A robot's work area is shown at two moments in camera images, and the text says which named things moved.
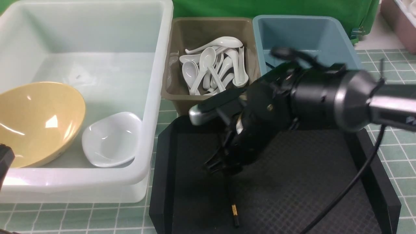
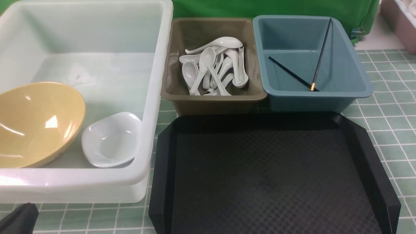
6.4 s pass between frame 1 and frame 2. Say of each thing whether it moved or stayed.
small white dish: stayed
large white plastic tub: stayed
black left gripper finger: moved
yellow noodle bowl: stayed
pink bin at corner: stayed
